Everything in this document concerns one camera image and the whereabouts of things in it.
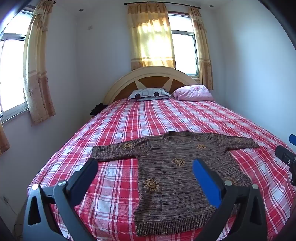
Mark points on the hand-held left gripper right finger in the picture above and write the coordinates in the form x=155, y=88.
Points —
x=205, y=180

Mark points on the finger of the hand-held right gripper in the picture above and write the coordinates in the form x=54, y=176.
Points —
x=285, y=154
x=293, y=139

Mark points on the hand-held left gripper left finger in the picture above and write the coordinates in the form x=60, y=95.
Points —
x=81, y=185

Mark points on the brown knit sweater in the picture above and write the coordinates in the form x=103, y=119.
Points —
x=171, y=185

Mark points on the red plaid bed sheet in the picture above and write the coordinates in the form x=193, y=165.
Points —
x=120, y=129

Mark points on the pink pillow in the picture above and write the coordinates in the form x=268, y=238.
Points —
x=194, y=92

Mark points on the yellow floral curtain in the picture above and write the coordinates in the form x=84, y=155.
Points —
x=38, y=69
x=150, y=37
x=203, y=46
x=3, y=141

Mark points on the white patterned pillow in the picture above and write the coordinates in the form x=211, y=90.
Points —
x=149, y=93

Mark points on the cream wooden headboard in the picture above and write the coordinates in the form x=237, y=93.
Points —
x=151, y=74

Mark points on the black curtain rod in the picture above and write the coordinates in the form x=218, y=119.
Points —
x=175, y=4

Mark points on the aluminium frame window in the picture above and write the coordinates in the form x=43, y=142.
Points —
x=11, y=76
x=185, y=51

